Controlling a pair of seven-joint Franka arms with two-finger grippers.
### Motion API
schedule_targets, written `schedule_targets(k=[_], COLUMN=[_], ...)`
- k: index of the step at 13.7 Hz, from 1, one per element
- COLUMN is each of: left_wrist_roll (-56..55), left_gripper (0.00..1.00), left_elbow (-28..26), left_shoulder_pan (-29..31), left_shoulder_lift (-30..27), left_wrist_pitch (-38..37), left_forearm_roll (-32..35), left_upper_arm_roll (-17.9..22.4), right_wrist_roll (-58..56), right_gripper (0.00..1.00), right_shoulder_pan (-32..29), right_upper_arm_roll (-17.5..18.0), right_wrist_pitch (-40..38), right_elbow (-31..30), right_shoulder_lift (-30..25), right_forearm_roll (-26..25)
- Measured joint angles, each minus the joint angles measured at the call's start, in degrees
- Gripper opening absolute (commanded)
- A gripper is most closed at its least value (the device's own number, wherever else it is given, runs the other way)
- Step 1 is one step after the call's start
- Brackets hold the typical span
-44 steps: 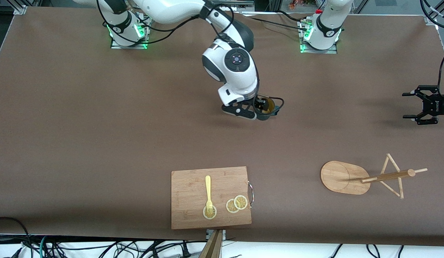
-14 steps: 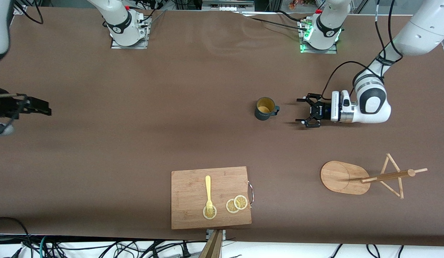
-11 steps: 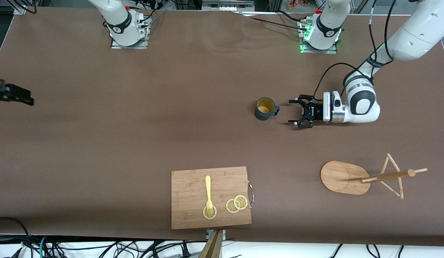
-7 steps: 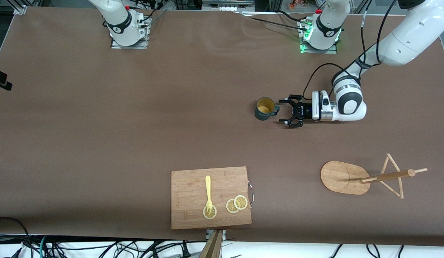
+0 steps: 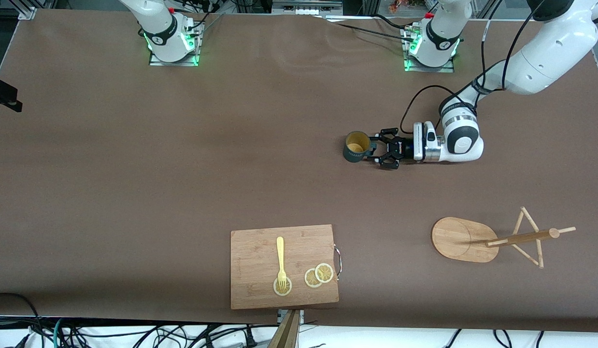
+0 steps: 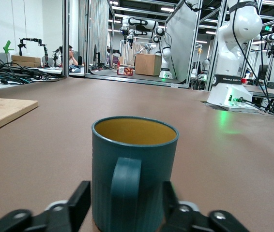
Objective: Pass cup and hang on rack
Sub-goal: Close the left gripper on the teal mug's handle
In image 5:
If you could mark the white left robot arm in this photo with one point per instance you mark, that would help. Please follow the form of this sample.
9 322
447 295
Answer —
545 48

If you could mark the small metal bracket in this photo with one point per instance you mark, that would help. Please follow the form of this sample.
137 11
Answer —
301 316

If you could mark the white power strip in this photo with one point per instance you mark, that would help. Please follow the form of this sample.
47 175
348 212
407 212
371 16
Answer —
304 8

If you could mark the yellow plastic fork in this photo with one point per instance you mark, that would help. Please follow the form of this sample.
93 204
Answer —
280 251

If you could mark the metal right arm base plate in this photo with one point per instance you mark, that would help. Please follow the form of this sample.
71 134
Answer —
156 62

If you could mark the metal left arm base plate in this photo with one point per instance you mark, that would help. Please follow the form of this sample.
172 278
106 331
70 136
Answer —
448 68

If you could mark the aluminium corner bracket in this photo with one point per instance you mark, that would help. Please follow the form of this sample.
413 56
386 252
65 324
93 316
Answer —
27 13

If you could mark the wooden mug rack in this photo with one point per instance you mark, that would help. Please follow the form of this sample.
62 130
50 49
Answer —
458 239

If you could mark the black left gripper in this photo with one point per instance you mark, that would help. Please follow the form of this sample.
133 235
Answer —
404 148

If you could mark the bamboo cutting board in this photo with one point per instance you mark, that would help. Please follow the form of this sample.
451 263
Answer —
255 261

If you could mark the lemon slice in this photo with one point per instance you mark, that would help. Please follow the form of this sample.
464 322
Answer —
324 273
309 279
289 286

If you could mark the dark green mug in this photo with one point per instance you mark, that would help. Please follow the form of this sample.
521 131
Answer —
354 153

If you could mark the wooden bar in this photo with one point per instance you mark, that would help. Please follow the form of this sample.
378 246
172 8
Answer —
287 333

